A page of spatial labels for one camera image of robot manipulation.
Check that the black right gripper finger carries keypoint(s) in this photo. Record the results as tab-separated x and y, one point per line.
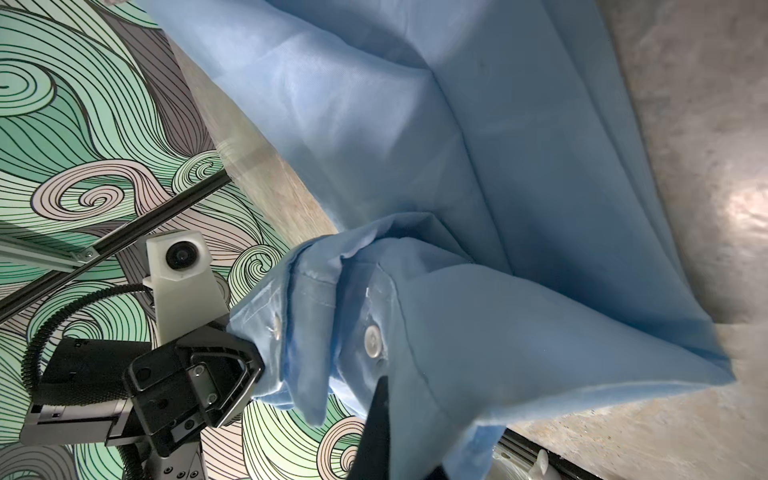
373	455

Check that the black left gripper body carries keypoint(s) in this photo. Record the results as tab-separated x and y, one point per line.
123	392

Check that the light blue long sleeve shirt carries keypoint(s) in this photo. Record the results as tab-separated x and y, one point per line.
501	253

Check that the black corner frame post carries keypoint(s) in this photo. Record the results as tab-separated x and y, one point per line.
113	243

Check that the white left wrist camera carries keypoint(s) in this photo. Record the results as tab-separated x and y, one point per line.
185	291

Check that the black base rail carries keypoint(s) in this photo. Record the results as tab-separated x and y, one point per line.
528	454

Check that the aluminium back rail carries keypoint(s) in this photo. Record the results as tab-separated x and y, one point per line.
30	254

